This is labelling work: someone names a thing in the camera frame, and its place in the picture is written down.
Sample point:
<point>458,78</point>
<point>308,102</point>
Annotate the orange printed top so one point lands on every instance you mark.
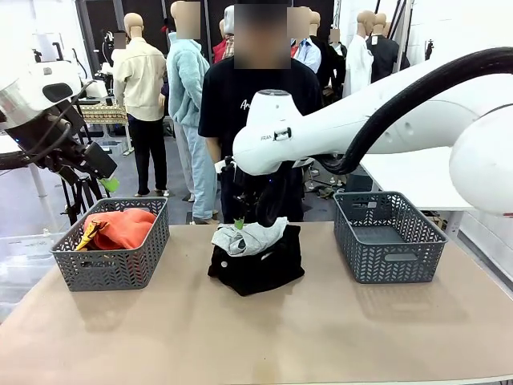
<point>124,232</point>

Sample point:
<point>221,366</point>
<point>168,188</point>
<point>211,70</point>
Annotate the white table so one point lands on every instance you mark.
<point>40,192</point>
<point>413,180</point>

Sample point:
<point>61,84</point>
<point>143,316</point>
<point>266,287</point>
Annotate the mannequin in light blue fleece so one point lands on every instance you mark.
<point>188,88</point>

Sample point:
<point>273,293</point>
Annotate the mannequin in red top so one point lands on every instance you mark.
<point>218,52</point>

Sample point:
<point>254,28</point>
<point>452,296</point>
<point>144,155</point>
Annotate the mannequin in plaid hooded shirt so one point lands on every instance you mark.
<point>229,44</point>

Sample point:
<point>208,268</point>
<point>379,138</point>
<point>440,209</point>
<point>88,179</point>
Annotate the mannequin in light blue shirt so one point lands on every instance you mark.
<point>306,52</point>

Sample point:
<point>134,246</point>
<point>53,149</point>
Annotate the mannequin in black jacket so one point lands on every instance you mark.
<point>384,60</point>

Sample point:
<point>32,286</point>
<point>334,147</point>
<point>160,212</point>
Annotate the mannequin in black suit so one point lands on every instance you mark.
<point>332,64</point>

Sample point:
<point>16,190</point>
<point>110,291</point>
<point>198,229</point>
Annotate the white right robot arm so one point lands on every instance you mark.
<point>320,128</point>

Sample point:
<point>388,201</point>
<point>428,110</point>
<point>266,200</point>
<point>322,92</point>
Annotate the table with patterned cloth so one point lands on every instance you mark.
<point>102,114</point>

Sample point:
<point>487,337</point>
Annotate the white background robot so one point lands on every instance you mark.
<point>98,90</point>

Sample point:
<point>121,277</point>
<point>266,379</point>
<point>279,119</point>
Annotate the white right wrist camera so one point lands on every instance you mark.
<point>221,166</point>

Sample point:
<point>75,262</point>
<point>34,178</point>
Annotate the person in black t-shirt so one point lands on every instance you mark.
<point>224,104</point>

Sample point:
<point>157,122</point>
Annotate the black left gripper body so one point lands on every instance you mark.
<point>92,158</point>

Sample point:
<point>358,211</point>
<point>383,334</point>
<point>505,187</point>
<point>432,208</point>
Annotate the grey top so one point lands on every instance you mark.
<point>256,236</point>

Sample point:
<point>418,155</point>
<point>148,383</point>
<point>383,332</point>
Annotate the mannequin in cream jacket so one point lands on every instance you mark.
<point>138,80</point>

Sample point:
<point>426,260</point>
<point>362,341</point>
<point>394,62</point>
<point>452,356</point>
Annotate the mannequin in white shirt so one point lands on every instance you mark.
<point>356,68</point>

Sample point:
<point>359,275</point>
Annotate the grey plastic woven basket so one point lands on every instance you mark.
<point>393,264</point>
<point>112,268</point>

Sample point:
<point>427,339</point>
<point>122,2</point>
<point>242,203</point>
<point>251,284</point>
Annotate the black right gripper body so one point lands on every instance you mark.
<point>252,192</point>

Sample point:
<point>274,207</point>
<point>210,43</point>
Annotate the black leaning stand poles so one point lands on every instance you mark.
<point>401,24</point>

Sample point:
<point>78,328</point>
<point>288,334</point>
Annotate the black jeans with pocket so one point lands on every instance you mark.
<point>256,266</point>

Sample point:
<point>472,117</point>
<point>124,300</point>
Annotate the black camera tripod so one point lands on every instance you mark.
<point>74,200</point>

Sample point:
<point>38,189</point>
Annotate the black light stand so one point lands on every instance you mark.
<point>430,50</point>

